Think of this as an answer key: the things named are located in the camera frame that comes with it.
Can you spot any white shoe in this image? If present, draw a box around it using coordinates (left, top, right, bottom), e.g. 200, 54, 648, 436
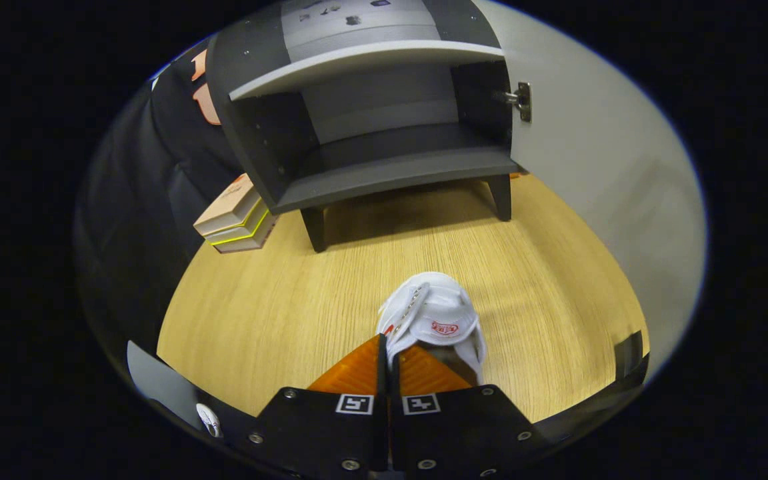
375, 271, 488, 387

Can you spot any light grey cabinet shelf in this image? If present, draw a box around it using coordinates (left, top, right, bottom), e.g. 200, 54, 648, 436
229, 40, 506, 102

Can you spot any white-edged book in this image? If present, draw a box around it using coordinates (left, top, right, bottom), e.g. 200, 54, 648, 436
213, 213, 279, 254

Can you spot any black backdrop cloth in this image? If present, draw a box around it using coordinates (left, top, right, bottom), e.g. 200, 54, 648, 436
74, 37, 245, 374

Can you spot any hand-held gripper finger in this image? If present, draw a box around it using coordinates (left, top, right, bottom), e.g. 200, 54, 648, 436
389, 343, 545, 480
234, 333, 389, 480

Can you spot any beige shoe cabinet door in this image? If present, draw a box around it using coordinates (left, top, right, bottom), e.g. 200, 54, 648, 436
474, 0, 708, 387

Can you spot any dark grey shoe cabinet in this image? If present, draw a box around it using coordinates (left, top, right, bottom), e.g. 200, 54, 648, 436
205, 0, 531, 253

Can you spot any metal door hinge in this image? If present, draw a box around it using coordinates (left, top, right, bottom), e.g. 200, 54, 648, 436
496, 81, 533, 124

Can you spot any beige paperback book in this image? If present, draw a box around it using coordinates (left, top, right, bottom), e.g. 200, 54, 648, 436
193, 173, 263, 237

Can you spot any yellow-edged book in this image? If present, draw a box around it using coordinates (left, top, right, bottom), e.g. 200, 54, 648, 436
205, 203, 271, 246

